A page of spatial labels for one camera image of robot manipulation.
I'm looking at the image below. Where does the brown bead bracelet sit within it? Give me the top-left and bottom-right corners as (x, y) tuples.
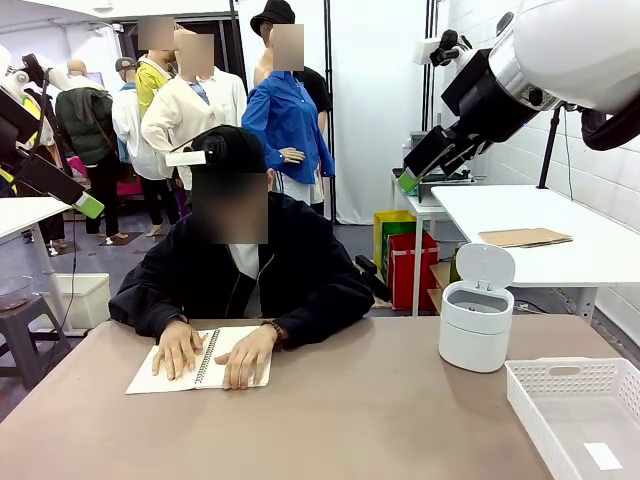
(259, 319), (290, 351)

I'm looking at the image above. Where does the person's right forearm black sleeve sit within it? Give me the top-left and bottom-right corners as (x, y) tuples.
(108, 282), (190, 339)

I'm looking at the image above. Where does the left arm wrist camera box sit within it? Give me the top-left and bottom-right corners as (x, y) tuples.
(20, 52), (69, 94)

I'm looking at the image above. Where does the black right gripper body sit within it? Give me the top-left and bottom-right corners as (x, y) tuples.
(440, 48), (532, 144)

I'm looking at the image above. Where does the green jacket bald mannequin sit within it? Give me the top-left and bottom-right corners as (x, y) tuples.
(54, 59), (121, 239)

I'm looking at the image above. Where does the right arm wrist camera box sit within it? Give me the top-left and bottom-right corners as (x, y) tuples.
(413, 28), (474, 68)

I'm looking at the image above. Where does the clear glass bowl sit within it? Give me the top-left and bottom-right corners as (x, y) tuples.
(0, 275), (35, 313)

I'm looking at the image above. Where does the brown cardboard sheet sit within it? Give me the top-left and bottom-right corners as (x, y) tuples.
(478, 227), (575, 250)

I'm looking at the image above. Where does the grey plastic stool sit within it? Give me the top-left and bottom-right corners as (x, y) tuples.
(0, 294), (72, 392)

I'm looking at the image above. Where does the green bottle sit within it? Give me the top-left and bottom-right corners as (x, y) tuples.
(449, 242), (464, 284)

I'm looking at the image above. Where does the arm wrist camera box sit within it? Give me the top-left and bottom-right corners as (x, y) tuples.
(20, 52), (69, 94)
(413, 28), (474, 68)

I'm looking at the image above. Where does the black jacket torso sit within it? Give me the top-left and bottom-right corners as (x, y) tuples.
(108, 192), (375, 351)

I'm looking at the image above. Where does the small white side table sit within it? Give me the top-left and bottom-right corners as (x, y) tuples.
(390, 168), (451, 317)

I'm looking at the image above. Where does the yellow jacket mannequin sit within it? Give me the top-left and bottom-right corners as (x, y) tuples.
(134, 14), (177, 121)

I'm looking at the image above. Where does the white lidded trash bin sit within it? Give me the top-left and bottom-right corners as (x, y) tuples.
(438, 242), (517, 374)

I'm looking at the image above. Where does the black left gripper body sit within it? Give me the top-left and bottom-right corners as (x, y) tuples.
(0, 89), (41, 167)

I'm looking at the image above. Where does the cream jacket mannequin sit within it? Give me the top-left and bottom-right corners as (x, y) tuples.
(141, 29), (249, 192)

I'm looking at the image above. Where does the black hanging cable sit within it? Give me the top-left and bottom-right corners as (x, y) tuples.
(68, 214), (80, 314)

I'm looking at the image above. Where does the person's left hand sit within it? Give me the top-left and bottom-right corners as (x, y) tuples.
(214, 322), (279, 391)

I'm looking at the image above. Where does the black backdrop pole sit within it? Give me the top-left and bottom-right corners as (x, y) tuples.
(423, 0), (443, 142)
(323, 0), (338, 221)

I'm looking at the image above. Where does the blue shirt mannequin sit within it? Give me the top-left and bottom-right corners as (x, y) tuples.
(241, 22), (336, 206)

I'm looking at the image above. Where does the person's right hand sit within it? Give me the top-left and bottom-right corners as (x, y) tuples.
(151, 319), (211, 382)

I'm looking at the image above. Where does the black object on floor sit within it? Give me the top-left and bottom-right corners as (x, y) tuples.
(354, 254), (393, 303)

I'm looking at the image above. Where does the black shirt mannequin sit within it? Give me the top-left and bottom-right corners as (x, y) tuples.
(298, 64), (333, 207)

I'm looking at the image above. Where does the white paper slip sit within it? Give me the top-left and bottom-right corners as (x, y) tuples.
(583, 441), (624, 472)

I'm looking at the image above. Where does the white shirt capped mannequin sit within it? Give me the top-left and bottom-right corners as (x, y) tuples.
(110, 56), (177, 237)

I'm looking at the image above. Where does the large white table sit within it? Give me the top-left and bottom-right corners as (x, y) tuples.
(430, 183), (640, 321)

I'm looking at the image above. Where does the person's left forearm black sleeve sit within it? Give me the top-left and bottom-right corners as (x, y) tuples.
(272, 289), (375, 351)

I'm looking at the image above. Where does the yellow green bag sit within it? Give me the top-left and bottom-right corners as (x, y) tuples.
(373, 209), (419, 284)

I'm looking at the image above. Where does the black bucket hat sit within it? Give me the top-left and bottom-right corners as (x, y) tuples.
(249, 0), (296, 38)

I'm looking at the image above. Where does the black stand pole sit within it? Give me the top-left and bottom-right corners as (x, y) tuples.
(536, 107), (562, 190)

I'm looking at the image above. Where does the white storage bin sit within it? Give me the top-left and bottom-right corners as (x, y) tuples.
(47, 272), (113, 331)

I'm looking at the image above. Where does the white spiral notebook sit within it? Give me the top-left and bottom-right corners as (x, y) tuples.
(124, 324), (274, 396)

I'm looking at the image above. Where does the white backdrop cloth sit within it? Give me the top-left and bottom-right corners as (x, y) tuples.
(234, 0), (432, 226)

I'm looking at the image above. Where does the red fabric bag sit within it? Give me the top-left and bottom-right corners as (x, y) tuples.
(388, 231), (441, 312)

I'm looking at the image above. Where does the white table with leg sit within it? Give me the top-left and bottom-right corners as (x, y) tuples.
(0, 195), (75, 332)

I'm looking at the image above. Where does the white head-mounted camera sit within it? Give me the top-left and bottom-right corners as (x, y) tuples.
(164, 133), (232, 169)

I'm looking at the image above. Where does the black cap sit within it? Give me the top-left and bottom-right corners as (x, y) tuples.
(192, 125), (269, 174)

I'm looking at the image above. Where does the white perforated plastic basket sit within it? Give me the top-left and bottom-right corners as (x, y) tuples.
(504, 356), (640, 480)

